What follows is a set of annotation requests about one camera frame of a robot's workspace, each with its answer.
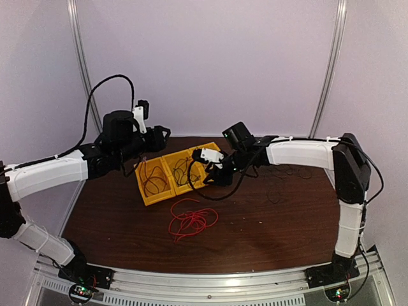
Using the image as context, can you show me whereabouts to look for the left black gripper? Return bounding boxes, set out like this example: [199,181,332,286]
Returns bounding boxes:
[115,124,170,165]

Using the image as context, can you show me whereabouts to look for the yellow three-compartment bin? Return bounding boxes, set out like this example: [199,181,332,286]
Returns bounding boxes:
[135,142,220,207]

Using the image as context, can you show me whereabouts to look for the red cable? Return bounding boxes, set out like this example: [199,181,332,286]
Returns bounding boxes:
[168,197,219,243]
[140,159,170,197]

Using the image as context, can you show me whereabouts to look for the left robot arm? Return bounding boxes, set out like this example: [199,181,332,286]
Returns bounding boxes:
[1,106,171,283]

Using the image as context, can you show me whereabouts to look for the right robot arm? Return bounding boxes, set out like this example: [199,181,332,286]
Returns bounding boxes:
[193,122,373,282]

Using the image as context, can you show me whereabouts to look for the right camera black cable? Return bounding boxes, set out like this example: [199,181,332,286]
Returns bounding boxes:
[187,159,259,201]

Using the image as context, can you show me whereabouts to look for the camera black cable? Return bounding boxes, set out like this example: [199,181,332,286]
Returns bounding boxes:
[187,159,259,201]
[54,73,136,160]

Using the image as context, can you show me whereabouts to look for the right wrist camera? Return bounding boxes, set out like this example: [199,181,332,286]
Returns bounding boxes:
[192,148,224,169]

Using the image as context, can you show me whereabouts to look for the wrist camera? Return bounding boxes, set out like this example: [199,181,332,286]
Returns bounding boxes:
[132,100,150,134]
[192,148,224,169]

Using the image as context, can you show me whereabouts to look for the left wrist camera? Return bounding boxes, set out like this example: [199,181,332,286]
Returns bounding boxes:
[132,100,150,134]

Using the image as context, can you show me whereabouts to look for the left camera black cable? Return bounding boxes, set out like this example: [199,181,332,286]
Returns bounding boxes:
[54,73,136,160]

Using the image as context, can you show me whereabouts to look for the front aluminium rail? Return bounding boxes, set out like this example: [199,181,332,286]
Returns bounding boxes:
[23,251,397,305]

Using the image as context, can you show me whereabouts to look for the right aluminium frame post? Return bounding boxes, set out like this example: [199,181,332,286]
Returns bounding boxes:
[308,0,347,138]

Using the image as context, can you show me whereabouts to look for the aluminium frame post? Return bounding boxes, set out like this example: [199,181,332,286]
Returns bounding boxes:
[308,0,347,138]
[67,0,102,134]

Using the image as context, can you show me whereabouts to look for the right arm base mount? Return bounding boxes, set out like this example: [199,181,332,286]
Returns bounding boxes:
[305,263,360,303]

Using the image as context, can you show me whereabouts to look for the left aluminium frame post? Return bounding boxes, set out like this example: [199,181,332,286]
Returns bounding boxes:
[67,0,102,134]

